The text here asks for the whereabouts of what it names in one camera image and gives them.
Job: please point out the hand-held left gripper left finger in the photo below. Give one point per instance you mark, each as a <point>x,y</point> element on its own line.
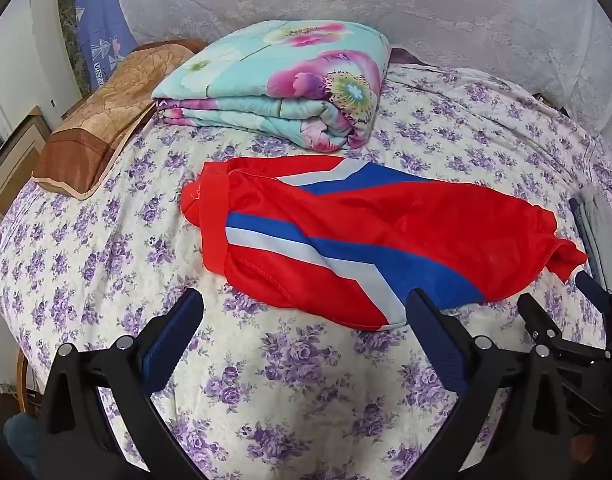
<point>171,345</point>

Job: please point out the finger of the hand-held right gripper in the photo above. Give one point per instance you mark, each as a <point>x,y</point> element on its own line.
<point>533,315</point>
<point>593,290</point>

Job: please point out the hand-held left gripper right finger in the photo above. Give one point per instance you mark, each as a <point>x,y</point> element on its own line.
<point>438,345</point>

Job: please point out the red blue white jersey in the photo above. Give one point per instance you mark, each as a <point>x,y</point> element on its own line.
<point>361,240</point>

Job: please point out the person's right hand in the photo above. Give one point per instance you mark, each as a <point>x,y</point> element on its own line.
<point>581,451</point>

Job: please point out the grey cloth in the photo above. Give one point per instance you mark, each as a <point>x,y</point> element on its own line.
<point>603,230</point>

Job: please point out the purple floral bedsheet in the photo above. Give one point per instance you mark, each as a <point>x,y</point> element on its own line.
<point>286,385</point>

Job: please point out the teal fluffy slipper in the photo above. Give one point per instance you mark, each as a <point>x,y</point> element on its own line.
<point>21,440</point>

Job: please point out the brown patterned pillow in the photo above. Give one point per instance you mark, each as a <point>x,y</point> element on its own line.
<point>111,105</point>

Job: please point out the dark maroon cloth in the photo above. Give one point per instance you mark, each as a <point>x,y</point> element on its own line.
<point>406,56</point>

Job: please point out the folded floral quilt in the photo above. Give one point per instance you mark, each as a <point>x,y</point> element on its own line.
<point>286,70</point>

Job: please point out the white lace curtain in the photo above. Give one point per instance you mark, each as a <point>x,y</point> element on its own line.
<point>435,10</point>

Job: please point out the blue printed cloth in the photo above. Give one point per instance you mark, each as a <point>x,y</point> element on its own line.
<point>93,20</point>

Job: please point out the curved wooden frame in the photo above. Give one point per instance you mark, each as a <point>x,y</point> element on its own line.
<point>25,380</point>

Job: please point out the wooden picture frame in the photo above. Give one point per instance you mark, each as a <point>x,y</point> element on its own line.
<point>16,160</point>

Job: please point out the green wall poster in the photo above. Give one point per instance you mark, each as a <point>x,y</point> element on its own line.
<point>66,25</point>

